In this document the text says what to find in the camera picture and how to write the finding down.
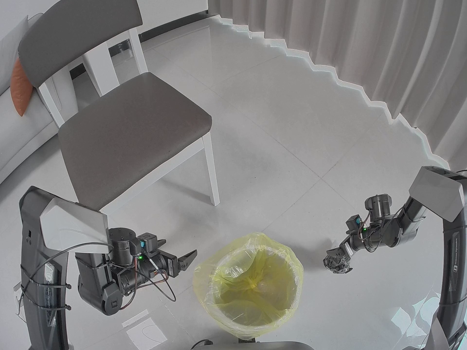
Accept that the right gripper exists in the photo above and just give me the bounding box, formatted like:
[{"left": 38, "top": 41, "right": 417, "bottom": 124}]
[{"left": 338, "top": 236, "right": 362, "bottom": 260}]

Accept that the orange cushion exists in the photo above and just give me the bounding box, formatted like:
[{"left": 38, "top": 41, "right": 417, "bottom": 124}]
[{"left": 10, "top": 57, "right": 34, "bottom": 117}]

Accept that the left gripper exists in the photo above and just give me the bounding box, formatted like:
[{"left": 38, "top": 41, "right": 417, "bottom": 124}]
[{"left": 145, "top": 249, "right": 198, "bottom": 280}]

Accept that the white curtain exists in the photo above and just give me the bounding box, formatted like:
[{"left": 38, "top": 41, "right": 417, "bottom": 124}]
[{"left": 207, "top": 0, "right": 467, "bottom": 170}]

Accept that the grey chair with white legs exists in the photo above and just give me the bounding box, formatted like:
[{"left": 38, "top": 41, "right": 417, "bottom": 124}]
[{"left": 18, "top": 0, "right": 220, "bottom": 212}]

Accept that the yellow plastic bag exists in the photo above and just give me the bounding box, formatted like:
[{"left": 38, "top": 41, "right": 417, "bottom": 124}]
[{"left": 192, "top": 232, "right": 304, "bottom": 341}]

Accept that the white trash bin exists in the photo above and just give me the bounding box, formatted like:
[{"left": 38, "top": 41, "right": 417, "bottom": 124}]
[{"left": 204, "top": 244, "right": 298, "bottom": 337}]

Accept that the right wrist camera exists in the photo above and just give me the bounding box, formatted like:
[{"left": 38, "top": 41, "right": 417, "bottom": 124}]
[{"left": 345, "top": 214, "right": 366, "bottom": 234}]

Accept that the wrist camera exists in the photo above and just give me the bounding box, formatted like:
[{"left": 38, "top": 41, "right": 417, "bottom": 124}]
[
  {"left": 345, "top": 214, "right": 366, "bottom": 234},
  {"left": 136, "top": 233, "right": 167, "bottom": 257}
]

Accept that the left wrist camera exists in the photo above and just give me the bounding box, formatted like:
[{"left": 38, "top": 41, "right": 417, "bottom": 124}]
[{"left": 136, "top": 233, "right": 167, "bottom": 257}]

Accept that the white sofa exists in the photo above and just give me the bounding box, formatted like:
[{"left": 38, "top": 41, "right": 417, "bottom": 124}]
[{"left": 0, "top": 12, "right": 62, "bottom": 186}]

